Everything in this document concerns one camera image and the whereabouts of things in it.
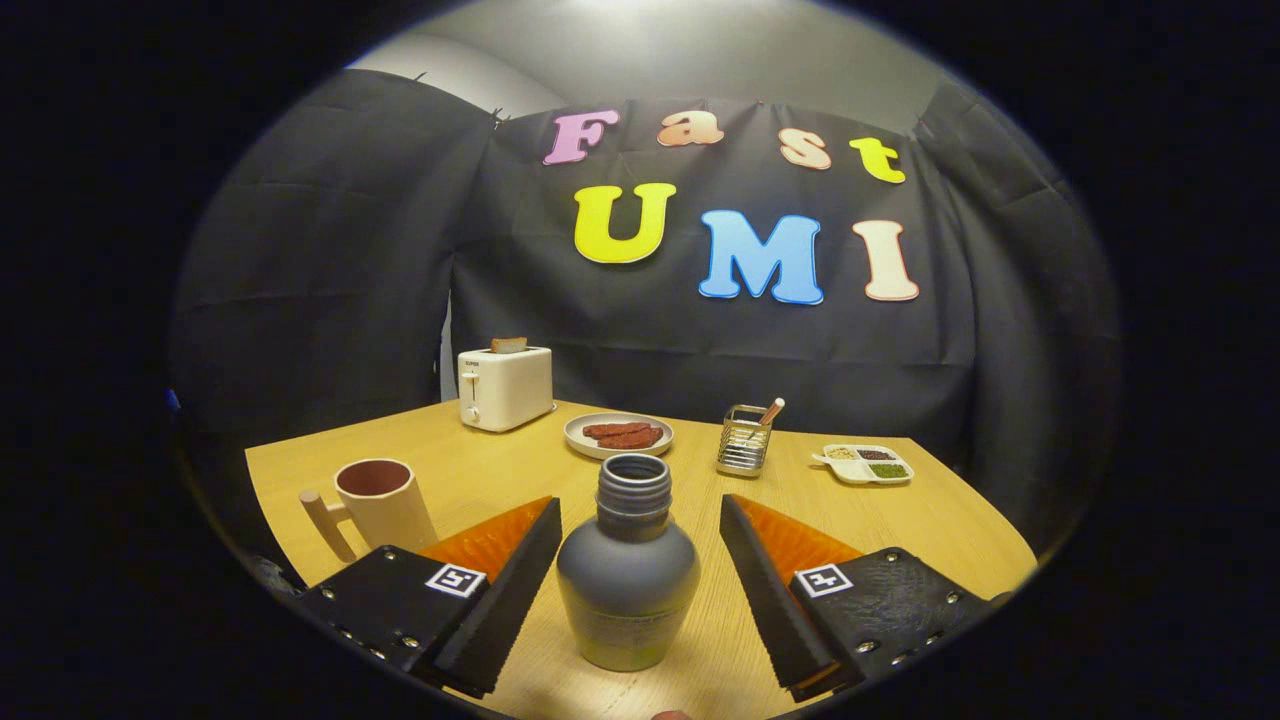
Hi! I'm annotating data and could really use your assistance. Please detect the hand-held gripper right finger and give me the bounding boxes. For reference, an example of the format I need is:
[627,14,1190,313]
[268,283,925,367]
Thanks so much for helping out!
[720,494,992,702]

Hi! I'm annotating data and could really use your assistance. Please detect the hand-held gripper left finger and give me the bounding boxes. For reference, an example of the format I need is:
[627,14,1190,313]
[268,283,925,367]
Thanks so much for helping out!
[290,497,564,700]

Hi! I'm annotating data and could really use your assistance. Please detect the silver juice bottle green label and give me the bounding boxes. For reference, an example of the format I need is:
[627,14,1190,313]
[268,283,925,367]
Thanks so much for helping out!
[556,453,701,673]

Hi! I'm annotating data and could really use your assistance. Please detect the beige cup with handle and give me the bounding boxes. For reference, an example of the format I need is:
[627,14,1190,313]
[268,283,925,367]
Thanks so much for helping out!
[299,458,439,563]

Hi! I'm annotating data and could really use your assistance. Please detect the wooden table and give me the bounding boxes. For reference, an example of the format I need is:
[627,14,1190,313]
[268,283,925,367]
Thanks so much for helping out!
[245,400,1039,720]

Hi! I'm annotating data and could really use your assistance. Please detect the white divided condiment dish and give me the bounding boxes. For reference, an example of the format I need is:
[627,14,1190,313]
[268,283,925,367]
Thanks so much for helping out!
[812,443,915,486]

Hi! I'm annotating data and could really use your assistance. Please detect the round grey plate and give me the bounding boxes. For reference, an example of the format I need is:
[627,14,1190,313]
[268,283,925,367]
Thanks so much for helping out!
[564,412,674,461]

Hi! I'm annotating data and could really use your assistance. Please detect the white toaster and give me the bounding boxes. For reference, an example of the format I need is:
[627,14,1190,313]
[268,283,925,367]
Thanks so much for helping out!
[457,345,557,433]

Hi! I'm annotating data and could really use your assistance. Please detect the metal wire utensil holder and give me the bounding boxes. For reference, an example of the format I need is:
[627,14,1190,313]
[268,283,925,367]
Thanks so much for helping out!
[716,404,773,478]

